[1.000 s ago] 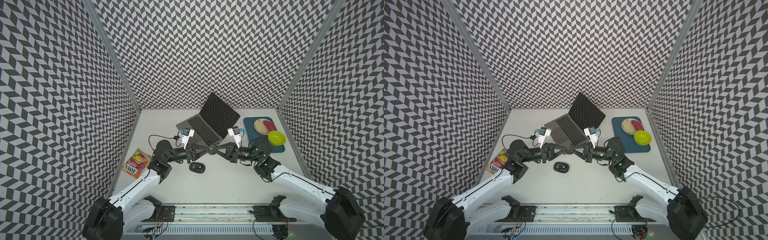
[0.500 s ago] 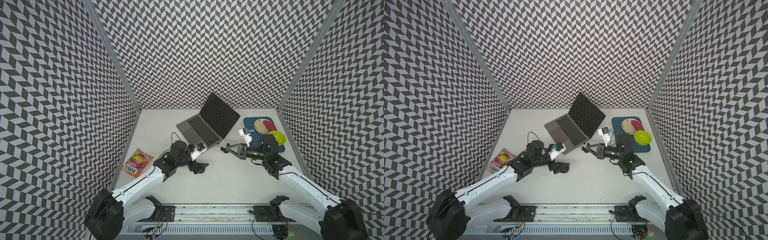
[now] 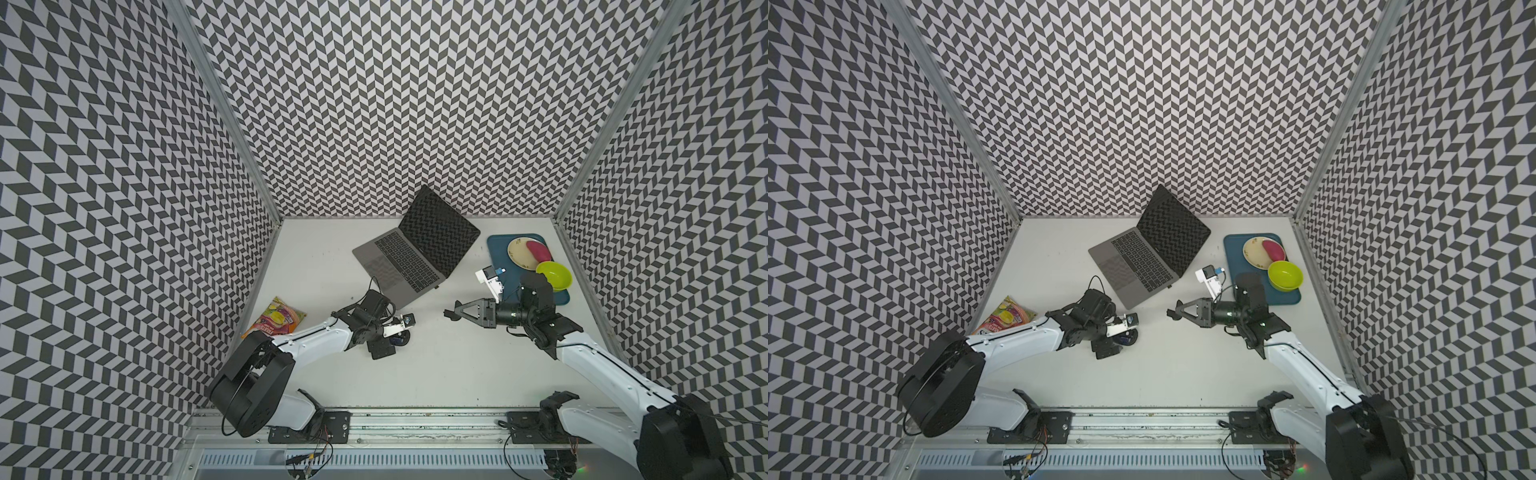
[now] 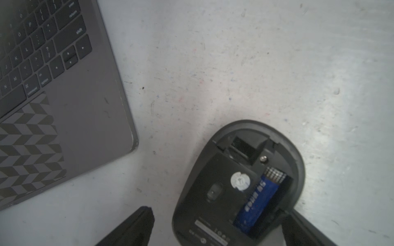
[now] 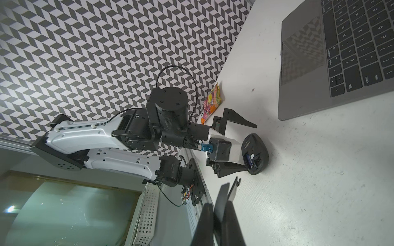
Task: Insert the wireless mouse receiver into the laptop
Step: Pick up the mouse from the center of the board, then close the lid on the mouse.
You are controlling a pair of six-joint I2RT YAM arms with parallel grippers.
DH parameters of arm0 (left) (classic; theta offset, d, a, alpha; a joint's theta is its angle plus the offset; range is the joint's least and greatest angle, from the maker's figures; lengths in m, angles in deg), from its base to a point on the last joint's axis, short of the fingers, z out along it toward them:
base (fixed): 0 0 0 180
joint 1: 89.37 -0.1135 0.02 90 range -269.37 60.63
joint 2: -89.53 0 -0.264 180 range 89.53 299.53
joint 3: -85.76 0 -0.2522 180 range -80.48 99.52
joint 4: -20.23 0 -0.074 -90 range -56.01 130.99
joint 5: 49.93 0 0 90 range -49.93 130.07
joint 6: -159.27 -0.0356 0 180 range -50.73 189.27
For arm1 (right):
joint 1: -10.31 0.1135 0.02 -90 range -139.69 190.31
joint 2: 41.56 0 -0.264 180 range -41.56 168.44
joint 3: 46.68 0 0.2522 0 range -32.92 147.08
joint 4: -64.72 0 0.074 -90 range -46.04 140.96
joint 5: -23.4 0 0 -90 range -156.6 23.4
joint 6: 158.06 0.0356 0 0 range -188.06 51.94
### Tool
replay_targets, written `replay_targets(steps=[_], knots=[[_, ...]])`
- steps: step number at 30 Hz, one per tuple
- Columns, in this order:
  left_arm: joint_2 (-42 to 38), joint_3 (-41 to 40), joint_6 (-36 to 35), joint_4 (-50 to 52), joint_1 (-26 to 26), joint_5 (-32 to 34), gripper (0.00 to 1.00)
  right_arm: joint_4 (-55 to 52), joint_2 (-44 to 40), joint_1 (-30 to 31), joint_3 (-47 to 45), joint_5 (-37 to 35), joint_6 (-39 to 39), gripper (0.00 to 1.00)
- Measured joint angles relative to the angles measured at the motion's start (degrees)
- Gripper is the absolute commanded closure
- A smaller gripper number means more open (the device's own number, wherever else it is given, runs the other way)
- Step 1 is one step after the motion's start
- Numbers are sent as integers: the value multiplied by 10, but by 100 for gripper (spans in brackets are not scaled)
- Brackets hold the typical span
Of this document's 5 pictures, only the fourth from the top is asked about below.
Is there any black wireless mouse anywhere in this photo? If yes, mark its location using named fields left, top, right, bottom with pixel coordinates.
left=172, top=120, right=305, bottom=246

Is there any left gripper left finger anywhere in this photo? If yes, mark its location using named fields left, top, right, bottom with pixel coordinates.
left=96, top=206, right=155, bottom=246

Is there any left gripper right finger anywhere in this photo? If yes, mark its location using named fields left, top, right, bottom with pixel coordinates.
left=282, top=210, right=336, bottom=246

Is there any blue AA battery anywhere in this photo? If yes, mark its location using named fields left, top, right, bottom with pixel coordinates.
left=234, top=167, right=287, bottom=234

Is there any grey laptop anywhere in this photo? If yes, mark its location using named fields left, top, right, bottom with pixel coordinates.
left=1, top=1, right=139, bottom=210

